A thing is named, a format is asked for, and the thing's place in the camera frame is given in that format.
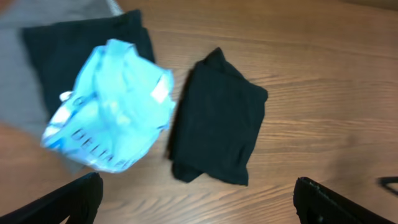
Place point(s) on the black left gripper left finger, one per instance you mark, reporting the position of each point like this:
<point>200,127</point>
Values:
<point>75,203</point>

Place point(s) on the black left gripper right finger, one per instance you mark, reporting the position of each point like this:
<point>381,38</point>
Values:
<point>317,204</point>

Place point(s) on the black t-shirt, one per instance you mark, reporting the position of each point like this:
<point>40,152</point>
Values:
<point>217,123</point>

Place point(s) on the light blue printed t-shirt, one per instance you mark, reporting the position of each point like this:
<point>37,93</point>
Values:
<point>119,105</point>

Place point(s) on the grey folded garment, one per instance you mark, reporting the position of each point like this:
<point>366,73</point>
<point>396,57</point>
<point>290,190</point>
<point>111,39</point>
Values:
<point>21,100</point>

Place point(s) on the black garment in pile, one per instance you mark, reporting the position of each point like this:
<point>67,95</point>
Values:
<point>58,51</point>

